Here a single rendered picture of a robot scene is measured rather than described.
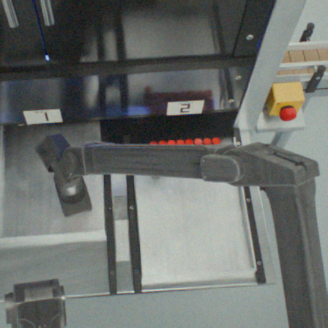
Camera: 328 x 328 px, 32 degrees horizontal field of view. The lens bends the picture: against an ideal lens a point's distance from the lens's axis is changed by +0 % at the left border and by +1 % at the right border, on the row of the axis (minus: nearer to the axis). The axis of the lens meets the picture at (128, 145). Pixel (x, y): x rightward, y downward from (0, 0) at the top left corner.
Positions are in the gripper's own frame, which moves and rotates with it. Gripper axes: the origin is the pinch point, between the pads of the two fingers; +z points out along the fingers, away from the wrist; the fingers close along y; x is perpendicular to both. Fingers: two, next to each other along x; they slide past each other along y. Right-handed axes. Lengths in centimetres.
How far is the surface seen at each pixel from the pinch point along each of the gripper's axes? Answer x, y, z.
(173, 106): -28.6, 12.8, -10.2
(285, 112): -54, 4, -8
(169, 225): -20.1, -10.8, 3.8
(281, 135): -71, 15, 40
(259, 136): -85, 37, 94
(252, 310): -52, -29, 92
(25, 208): 12.0, 4.4, 4.1
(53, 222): 6.4, -1.4, 3.9
